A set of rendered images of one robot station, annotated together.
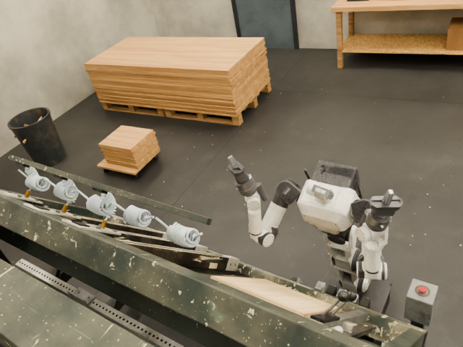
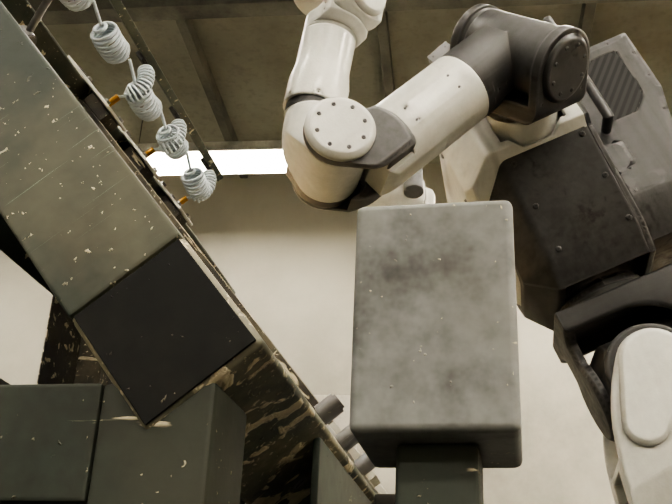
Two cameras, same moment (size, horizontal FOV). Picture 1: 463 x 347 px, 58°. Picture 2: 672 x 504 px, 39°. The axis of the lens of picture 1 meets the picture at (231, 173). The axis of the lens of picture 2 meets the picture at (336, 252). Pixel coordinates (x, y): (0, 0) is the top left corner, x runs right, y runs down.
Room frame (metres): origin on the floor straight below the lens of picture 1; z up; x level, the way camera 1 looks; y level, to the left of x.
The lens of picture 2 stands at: (0.75, -1.34, 0.58)
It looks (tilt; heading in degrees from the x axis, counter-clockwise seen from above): 25 degrees up; 61
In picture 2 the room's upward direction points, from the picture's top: 3 degrees clockwise
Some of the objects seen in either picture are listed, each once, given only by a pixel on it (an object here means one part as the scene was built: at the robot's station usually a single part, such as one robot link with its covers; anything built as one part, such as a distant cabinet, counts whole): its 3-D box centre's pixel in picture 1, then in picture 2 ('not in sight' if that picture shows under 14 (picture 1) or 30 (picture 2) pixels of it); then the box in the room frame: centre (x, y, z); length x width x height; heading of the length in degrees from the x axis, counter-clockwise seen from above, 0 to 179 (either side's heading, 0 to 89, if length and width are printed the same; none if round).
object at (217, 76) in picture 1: (177, 76); not in sight; (5.81, 0.45, 0.39); 2.46 x 1.04 x 0.78; 54
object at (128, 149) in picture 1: (127, 151); not in sight; (4.34, 1.16, 0.20); 0.61 x 0.51 x 0.40; 54
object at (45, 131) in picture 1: (39, 139); not in sight; (4.95, 2.32, 0.33); 0.54 x 0.54 x 0.65
